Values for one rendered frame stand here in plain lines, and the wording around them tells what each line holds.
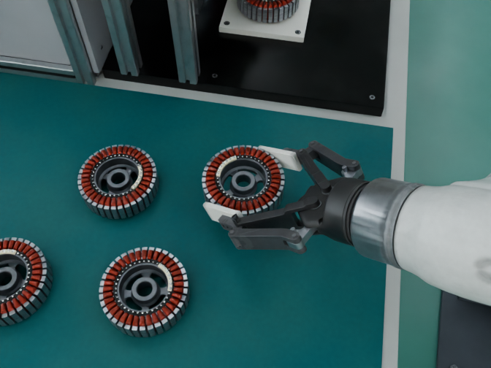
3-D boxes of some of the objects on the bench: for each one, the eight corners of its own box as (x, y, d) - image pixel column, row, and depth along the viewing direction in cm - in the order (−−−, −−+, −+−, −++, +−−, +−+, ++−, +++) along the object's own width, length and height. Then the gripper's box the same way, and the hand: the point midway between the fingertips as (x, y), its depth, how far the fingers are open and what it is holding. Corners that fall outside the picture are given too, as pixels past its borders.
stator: (73, 215, 78) (66, 202, 75) (96, 152, 84) (90, 138, 81) (149, 225, 77) (145, 212, 74) (166, 161, 83) (164, 147, 80)
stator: (119, 353, 67) (112, 344, 64) (94, 276, 73) (87, 264, 70) (202, 317, 70) (200, 307, 67) (172, 245, 75) (169, 233, 72)
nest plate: (313, -12, 102) (313, -18, 101) (303, 43, 94) (304, 37, 93) (235, -21, 104) (235, -27, 103) (218, 32, 96) (218, 26, 95)
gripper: (321, 317, 57) (193, 259, 73) (428, 171, 67) (294, 149, 83) (297, 271, 53) (166, 220, 69) (414, 123, 63) (276, 109, 79)
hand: (245, 184), depth 74 cm, fingers closed on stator, 11 cm apart
